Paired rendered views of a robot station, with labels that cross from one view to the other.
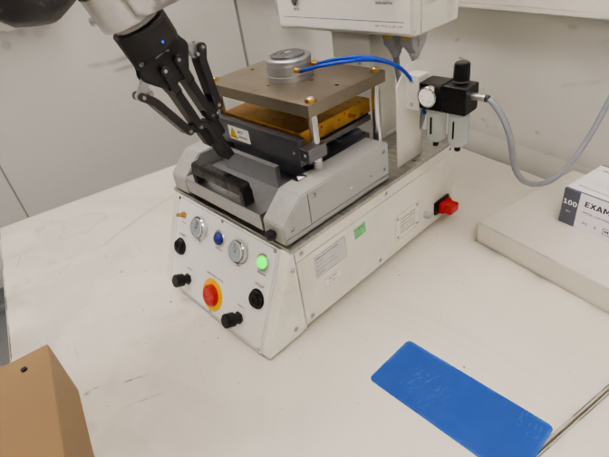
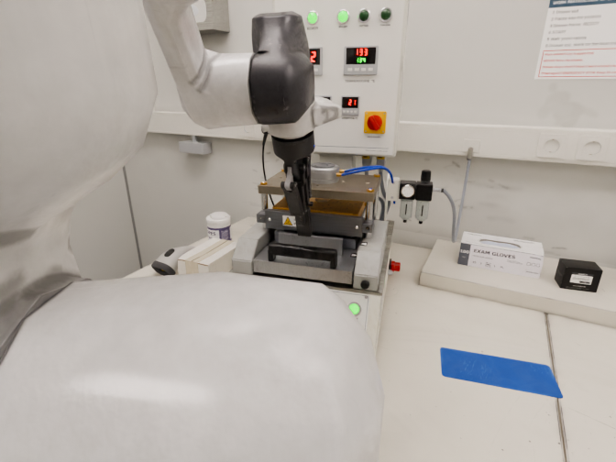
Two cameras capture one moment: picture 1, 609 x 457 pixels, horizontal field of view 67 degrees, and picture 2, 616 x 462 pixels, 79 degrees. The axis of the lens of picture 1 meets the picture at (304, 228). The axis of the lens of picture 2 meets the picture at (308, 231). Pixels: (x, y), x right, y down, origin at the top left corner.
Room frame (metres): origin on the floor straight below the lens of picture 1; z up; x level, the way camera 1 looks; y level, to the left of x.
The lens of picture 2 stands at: (0.09, 0.54, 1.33)
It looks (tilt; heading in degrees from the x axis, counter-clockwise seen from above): 21 degrees down; 324
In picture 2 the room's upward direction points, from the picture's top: straight up
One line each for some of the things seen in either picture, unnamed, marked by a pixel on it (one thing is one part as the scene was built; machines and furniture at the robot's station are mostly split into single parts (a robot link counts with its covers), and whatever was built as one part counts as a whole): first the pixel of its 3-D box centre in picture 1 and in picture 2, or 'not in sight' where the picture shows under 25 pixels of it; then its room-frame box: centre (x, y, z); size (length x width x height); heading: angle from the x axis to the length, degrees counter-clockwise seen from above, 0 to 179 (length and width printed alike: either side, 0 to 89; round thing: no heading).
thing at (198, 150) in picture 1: (230, 150); (261, 239); (0.87, 0.12, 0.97); 0.25 x 0.05 x 0.07; 129
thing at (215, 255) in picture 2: not in sight; (212, 262); (1.16, 0.15, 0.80); 0.19 x 0.13 x 0.09; 117
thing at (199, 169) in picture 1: (220, 181); (302, 255); (0.69, 0.13, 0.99); 0.15 x 0.02 x 0.04; 39
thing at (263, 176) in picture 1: (283, 159); (317, 239); (0.78, 0.02, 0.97); 0.30 x 0.22 x 0.08; 129
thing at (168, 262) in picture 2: not in sight; (181, 256); (1.28, 0.21, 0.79); 0.20 x 0.08 x 0.08; 117
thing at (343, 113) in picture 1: (296, 101); (325, 197); (0.80, -0.02, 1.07); 0.22 x 0.17 x 0.10; 39
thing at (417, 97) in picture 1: (443, 107); (413, 197); (0.71, -0.26, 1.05); 0.15 x 0.05 x 0.15; 39
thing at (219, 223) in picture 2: not in sight; (219, 233); (1.31, 0.06, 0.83); 0.09 x 0.09 x 0.15
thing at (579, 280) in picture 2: not in sight; (577, 274); (0.41, -0.63, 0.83); 0.09 x 0.06 x 0.07; 37
